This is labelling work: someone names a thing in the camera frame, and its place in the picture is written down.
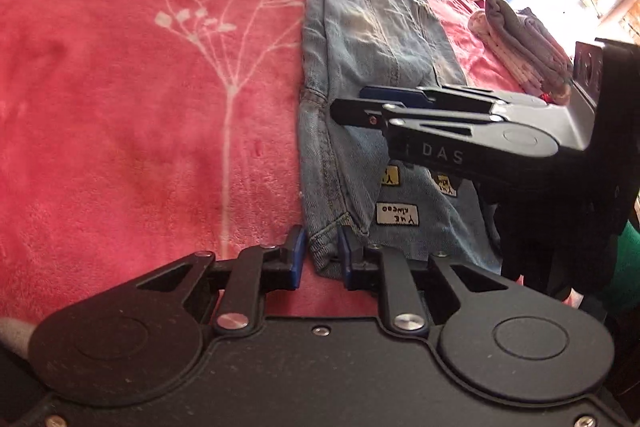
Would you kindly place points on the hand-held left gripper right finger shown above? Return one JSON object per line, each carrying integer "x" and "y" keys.
{"x": 345, "y": 257}

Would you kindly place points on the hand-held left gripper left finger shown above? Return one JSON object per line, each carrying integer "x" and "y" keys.
{"x": 298, "y": 257}

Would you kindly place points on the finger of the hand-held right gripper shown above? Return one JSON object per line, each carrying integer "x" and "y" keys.
{"x": 390, "y": 93}
{"x": 360, "y": 113}

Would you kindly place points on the denim jeans with cartoon patch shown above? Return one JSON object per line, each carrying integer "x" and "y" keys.
{"x": 360, "y": 32}

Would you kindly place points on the person's right hand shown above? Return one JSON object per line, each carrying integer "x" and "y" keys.
{"x": 550, "y": 247}

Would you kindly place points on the grey folded pants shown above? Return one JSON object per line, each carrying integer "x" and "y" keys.
{"x": 530, "y": 37}

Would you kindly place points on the pink floral blanket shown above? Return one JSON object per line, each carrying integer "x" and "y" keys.
{"x": 125, "y": 107}

